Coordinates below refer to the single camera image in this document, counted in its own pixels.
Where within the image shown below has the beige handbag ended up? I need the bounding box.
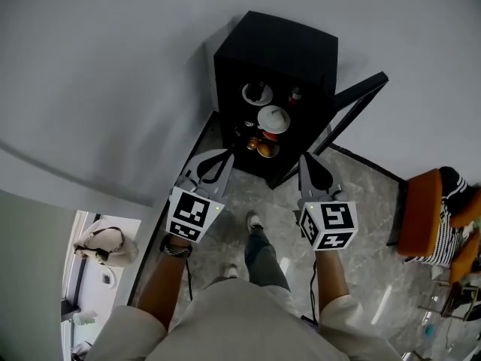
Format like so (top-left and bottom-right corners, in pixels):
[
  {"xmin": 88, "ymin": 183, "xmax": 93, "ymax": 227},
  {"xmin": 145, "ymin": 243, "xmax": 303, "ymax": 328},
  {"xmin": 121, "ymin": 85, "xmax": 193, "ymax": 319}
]
[{"xmin": 72, "ymin": 217, "xmax": 140, "ymax": 268}]

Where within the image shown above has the black cabinet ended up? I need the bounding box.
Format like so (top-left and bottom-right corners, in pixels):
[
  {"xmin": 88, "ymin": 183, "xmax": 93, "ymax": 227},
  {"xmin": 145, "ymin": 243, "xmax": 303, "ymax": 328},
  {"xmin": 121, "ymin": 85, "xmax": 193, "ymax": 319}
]
[{"xmin": 213, "ymin": 10, "xmax": 340, "ymax": 188}]

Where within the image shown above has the black white striped garment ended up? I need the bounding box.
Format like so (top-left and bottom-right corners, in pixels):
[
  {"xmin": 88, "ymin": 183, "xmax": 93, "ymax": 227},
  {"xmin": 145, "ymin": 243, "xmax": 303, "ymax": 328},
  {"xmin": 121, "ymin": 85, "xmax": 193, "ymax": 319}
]
[{"xmin": 403, "ymin": 165, "xmax": 475, "ymax": 268}]

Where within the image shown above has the person's right white shoe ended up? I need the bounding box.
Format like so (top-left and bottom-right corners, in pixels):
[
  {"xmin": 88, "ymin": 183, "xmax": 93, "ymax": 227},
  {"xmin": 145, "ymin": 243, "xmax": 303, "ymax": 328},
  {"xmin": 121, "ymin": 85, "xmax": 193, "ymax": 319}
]
[{"xmin": 246, "ymin": 210, "xmax": 263, "ymax": 235}]

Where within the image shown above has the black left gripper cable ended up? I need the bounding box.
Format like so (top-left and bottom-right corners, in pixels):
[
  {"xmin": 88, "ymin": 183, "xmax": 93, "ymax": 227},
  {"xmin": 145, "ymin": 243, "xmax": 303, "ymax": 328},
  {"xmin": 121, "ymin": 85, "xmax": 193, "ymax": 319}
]
[{"xmin": 184, "ymin": 257, "xmax": 195, "ymax": 302}]

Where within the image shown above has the person's right forearm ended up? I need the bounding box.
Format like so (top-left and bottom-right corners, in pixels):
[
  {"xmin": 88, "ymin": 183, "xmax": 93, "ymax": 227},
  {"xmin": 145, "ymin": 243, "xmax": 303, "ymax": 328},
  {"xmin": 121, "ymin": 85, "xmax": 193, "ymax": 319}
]
[{"xmin": 314, "ymin": 247, "xmax": 355, "ymax": 317}]

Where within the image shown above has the person's right leg in jeans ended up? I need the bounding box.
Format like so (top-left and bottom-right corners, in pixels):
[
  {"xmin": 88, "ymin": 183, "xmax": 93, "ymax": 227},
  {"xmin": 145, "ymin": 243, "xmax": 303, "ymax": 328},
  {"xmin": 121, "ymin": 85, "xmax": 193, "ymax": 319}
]
[{"xmin": 244, "ymin": 225, "xmax": 292, "ymax": 293}]

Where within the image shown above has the orange chair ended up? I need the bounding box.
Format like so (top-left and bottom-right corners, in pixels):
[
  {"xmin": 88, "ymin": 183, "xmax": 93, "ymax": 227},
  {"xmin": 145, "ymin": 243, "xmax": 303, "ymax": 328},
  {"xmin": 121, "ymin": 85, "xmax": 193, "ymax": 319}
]
[{"xmin": 397, "ymin": 168, "xmax": 481, "ymax": 286}]

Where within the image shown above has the person's left forearm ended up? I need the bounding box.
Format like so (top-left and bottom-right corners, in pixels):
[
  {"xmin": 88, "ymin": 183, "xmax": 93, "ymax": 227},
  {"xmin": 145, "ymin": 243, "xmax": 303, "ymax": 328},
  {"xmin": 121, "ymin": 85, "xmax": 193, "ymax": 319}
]
[{"xmin": 135, "ymin": 235, "xmax": 193, "ymax": 331}]

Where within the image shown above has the metal chair frame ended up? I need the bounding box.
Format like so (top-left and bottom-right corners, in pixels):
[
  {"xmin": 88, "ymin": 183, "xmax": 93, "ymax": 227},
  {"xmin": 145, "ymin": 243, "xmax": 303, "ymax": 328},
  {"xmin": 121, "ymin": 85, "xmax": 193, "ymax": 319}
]
[{"xmin": 416, "ymin": 268, "xmax": 481, "ymax": 323}]

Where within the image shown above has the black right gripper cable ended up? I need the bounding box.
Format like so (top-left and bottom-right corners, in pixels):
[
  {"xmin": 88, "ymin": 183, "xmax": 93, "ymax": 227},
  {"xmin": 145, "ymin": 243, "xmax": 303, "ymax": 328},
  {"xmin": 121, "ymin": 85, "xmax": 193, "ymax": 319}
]
[{"xmin": 300, "ymin": 259, "xmax": 320, "ymax": 325}]

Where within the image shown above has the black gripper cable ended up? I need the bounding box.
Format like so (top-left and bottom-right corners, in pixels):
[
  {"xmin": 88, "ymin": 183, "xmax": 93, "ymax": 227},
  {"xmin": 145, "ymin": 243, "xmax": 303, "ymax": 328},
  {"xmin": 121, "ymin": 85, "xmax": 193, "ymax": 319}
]
[
  {"xmin": 184, "ymin": 257, "xmax": 195, "ymax": 302},
  {"xmin": 300, "ymin": 259, "xmax": 320, "ymax": 325}
]

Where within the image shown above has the black glass cabinet door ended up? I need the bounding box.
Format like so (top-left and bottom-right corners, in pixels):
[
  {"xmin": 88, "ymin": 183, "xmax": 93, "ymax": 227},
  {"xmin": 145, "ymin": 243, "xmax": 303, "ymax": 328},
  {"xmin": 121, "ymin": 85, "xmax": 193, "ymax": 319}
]
[{"xmin": 269, "ymin": 71, "xmax": 390, "ymax": 191}]

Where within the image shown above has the white plate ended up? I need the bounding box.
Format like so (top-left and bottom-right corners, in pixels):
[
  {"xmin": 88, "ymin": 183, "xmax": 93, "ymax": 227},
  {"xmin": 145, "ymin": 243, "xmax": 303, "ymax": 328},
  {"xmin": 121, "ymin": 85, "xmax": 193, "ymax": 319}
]
[{"xmin": 240, "ymin": 81, "xmax": 274, "ymax": 106}]

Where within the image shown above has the dark beaded wrist bracelet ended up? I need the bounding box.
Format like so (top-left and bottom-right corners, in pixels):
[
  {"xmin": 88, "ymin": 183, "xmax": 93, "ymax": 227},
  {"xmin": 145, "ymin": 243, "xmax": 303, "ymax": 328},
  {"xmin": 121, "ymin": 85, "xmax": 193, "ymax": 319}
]
[{"xmin": 159, "ymin": 234, "xmax": 194, "ymax": 259}]

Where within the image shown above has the person's beige shirt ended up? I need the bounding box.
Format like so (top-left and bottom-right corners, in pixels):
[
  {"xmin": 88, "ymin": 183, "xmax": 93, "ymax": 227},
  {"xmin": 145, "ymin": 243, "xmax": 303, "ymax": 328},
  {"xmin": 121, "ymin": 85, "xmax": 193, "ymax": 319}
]
[{"xmin": 83, "ymin": 278, "xmax": 404, "ymax": 361}]

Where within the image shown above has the white side counter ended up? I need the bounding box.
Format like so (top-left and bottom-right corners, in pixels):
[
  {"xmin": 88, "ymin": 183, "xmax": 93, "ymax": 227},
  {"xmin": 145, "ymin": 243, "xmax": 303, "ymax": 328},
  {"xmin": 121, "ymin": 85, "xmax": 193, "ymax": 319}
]
[{"xmin": 60, "ymin": 210, "xmax": 143, "ymax": 361}]

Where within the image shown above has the dark item on plate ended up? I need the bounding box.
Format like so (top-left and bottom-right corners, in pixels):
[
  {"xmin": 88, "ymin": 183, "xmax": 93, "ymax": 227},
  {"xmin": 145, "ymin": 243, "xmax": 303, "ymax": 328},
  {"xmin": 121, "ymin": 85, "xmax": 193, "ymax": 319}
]
[{"xmin": 247, "ymin": 81, "xmax": 267, "ymax": 103}]

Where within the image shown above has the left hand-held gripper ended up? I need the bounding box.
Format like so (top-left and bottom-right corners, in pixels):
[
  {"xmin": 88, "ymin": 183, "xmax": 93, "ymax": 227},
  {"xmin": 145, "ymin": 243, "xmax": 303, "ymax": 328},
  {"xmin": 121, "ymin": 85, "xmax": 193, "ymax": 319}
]
[{"xmin": 166, "ymin": 148, "xmax": 235, "ymax": 244}]

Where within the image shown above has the white lidded bowl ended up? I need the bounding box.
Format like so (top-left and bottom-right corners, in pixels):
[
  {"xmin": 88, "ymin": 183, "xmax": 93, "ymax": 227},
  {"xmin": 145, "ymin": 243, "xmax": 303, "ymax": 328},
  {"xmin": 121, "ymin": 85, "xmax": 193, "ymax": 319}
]
[{"xmin": 256, "ymin": 104, "xmax": 292, "ymax": 135}]

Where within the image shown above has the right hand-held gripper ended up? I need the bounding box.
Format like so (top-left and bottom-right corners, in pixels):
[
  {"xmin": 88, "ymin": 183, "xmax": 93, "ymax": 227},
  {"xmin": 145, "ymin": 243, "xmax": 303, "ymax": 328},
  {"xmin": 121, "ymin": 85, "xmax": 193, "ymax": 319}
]
[{"xmin": 298, "ymin": 152, "xmax": 358, "ymax": 252}]

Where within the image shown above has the orange round bowl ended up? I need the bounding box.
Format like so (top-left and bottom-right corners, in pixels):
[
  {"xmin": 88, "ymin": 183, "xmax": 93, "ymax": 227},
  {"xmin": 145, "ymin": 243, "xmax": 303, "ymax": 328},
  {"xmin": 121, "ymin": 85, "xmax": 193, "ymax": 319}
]
[{"xmin": 256, "ymin": 140, "xmax": 281, "ymax": 159}]

